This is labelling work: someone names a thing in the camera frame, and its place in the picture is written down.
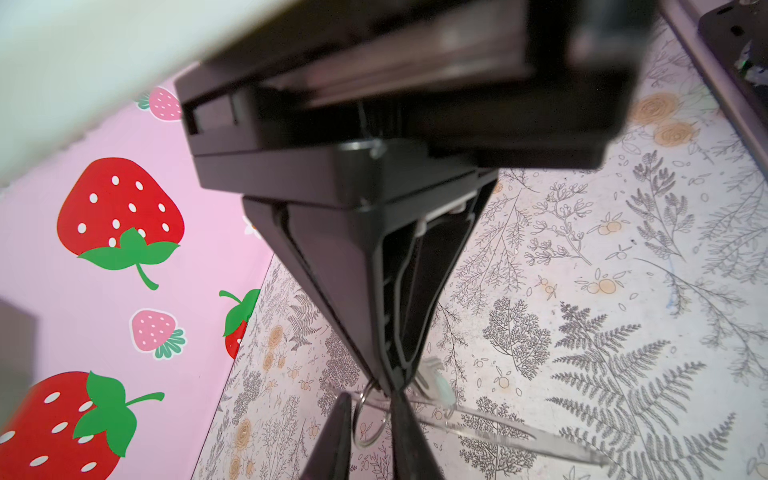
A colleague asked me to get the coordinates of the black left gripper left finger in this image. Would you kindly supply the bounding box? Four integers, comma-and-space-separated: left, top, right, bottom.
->
300, 392, 353, 480

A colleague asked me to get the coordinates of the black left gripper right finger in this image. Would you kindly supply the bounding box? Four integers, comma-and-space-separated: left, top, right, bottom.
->
390, 391, 444, 480

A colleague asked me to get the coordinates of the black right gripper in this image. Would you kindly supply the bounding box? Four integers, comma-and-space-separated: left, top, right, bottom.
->
175, 1, 657, 208

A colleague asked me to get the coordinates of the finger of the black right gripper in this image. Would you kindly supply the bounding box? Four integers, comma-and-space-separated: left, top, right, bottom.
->
243, 196, 395, 394
374, 168, 498, 396

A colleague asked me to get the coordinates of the small silver split keyring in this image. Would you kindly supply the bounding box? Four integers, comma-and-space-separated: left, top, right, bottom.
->
352, 380, 390, 449

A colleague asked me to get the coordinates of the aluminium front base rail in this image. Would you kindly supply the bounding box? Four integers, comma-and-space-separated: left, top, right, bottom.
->
659, 0, 767, 173

